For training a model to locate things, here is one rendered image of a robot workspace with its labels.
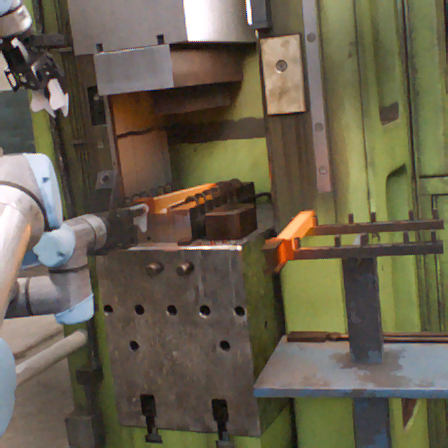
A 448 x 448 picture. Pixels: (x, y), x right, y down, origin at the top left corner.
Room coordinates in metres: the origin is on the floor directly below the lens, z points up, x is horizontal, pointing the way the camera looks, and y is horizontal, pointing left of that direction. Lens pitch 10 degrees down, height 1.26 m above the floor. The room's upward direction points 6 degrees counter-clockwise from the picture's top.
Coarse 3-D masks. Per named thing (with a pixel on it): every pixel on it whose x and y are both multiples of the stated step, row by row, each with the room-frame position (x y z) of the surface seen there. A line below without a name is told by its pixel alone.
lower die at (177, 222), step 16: (224, 192) 2.03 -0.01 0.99; (176, 208) 1.84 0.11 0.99; (192, 208) 1.83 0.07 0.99; (208, 208) 1.91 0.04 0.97; (160, 224) 1.85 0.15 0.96; (176, 224) 1.83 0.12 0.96; (192, 224) 1.82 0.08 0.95; (144, 240) 1.87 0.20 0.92; (160, 240) 1.85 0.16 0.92; (176, 240) 1.83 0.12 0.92
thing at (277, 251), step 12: (300, 216) 1.62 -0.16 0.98; (312, 216) 1.64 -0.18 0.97; (288, 228) 1.50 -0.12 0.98; (300, 228) 1.50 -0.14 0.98; (276, 240) 1.35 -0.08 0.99; (288, 240) 1.36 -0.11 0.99; (264, 252) 1.29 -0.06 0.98; (276, 252) 1.32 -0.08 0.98; (288, 252) 1.36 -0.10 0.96; (276, 264) 1.31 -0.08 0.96
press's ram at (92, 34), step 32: (96, 0) 1.88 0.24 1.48; (128, 0) 1.85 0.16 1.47; (160, 0) 1.82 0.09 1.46; (192, 0) 1.83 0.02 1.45; (224, 0) 2.00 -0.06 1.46; (96, 32) 1.89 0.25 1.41; (128, 32) 1.85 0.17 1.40; (160, 32) 1.82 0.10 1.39; (192, 32) 1.81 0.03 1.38; (224, 32) 1.98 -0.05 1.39
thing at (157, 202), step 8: (216, 184) 2.11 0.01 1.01; (176, 192) 1.93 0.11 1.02; (184, 192) 1.94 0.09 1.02; (192, 192) 1.98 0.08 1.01; (136, 200) 1.78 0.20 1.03; (144, 200) 1.76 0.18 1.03; (152, 200) 1.77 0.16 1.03; (160, 200) 1.82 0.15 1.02; (168, 200) 1.86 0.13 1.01; (176, 200) 1.89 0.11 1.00; (152, 208) 1.77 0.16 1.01
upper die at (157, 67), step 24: (144, 48) 1.84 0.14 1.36; (168, 48) 1.81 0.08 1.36; (192, 48) 1.92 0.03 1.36; (216, 48) 2.05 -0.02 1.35; (96, 72) 1.89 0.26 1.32; (120, 72) 1.87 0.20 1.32; (144, 72) 1.84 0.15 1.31; (168, 72) 1.82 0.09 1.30; (192, 72) 1.91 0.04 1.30; (216, 72) 2.03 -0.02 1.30; (240, 72) 2.18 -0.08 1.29
